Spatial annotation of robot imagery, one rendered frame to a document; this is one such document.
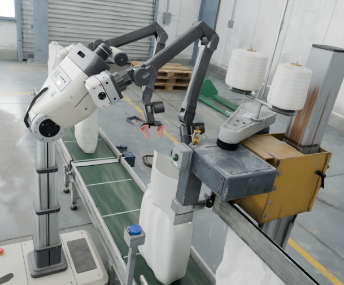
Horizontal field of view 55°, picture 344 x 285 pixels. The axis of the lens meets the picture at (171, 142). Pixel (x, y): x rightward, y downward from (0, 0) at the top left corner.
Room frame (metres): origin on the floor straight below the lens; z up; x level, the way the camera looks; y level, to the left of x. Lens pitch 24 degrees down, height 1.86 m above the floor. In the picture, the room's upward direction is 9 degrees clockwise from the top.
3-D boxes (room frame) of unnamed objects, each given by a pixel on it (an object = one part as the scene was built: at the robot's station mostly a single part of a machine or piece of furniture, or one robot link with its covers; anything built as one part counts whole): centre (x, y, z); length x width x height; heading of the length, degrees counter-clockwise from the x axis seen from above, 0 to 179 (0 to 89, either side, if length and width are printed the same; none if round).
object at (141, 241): (1.25, 0.11, 0.81); 0.08 x 0.08 x 0.06; 32
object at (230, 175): (1.17, -0.23, 1.21); 0.30 x 0.25 x 0.30; 32
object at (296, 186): (1.38, -0.50, 1.18); 0.34 x 0.25 x 0.31; 122
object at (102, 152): (3.64, 1.24, 0.33); 2.21 x 0.39 x 0.09; 32
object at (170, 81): (7.28, 0.41, 0.22); 1.21 x 0.84 x 0.14; 122
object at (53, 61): (4.24, 1.61, 0.74); 0.47 x 0.20 x 0.72; 34
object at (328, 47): (1.43, -0.58, 1.76); 0.12 x 0.11 x 0.01; 122
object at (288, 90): (1.30, -0.42, 1.61); 0.15 x 0.14 x 0.17; 32
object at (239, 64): (1.52, -0.28, 1.61); 0.17 x 0.17 x 0.17
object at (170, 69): (7.24, 0.43, 0.36); 1.20 x 0.82 x 0.14; 118
